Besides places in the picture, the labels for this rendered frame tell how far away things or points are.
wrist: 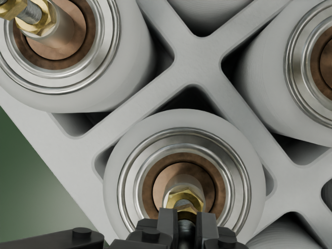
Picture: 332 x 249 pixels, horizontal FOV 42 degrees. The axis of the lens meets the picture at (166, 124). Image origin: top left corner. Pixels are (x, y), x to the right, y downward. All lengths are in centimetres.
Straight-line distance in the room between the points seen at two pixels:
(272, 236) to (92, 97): 17
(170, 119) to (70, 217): 30
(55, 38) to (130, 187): 9
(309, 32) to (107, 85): 12
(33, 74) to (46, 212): 30
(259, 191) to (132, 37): 11
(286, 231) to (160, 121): 15
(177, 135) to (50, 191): 31
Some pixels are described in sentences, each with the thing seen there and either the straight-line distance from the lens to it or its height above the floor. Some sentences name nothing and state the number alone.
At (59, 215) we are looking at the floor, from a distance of 53.
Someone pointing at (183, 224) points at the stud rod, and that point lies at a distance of 17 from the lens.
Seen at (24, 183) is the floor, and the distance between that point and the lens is 54.
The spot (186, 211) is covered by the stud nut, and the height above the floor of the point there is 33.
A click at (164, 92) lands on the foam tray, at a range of 32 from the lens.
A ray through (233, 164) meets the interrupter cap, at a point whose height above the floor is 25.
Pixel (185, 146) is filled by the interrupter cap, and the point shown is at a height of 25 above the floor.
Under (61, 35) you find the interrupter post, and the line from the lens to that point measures 24.
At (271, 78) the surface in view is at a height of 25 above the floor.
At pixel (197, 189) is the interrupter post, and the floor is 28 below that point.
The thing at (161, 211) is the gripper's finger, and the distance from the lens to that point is 16.
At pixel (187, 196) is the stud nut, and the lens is 21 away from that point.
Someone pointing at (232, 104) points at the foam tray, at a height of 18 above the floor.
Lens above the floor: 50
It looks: 87 degrees down
